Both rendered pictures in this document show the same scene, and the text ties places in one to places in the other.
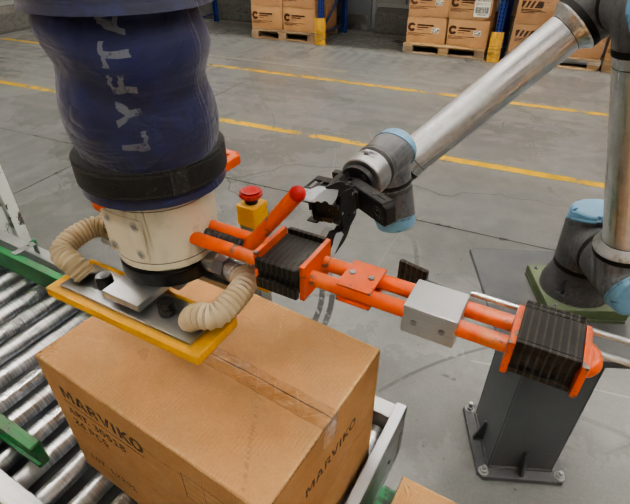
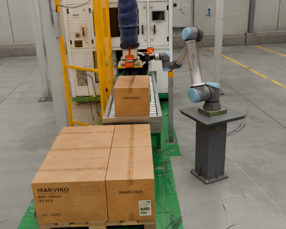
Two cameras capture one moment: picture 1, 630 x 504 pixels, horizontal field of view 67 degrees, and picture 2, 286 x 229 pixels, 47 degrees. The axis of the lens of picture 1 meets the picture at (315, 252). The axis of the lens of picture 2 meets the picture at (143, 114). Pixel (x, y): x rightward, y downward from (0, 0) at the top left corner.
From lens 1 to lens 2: 341 cm
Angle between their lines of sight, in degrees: 55
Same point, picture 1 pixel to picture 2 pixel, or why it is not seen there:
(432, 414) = not seen: hidden behind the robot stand
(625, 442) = (239, 193)
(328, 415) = (130, 87)
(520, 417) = (197, 149)
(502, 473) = (195, 173)
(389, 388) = not seen: hidden behind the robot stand
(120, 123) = (121, 37)
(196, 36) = (130, 30)
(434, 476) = (182, 166)
